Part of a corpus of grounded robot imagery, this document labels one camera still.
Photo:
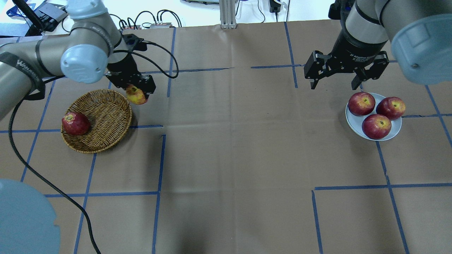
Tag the red apple in basket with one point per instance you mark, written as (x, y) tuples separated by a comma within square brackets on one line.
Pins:
[(75, 123)]

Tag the black grey hub box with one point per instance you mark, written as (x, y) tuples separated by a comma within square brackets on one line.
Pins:
[(49, 16)]

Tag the light blue plate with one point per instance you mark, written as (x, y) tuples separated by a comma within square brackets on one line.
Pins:
[(355, 122)]

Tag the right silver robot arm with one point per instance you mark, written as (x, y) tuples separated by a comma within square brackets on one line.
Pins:
[(419, 32)]

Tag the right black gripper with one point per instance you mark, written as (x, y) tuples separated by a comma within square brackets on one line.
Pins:
[(356, 52)]

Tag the black power adapter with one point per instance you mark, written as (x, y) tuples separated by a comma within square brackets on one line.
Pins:
[(275, 6)]

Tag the red apple on plate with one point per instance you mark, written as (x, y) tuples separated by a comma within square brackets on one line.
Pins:
[(361, 104), (376, 126), (391, 107)]

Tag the yellow red apple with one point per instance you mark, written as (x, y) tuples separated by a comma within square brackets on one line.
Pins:
[(135, 95)]

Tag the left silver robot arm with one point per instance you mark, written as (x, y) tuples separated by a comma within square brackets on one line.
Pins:
[(93, 48)]

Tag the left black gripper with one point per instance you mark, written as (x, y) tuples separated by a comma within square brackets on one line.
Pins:
[(122, 66)]

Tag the aluminium frame post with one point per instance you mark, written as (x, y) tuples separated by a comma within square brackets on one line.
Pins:
[(227, 14)]

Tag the wicker basket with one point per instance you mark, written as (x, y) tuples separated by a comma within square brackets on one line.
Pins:
[(110, 116)]

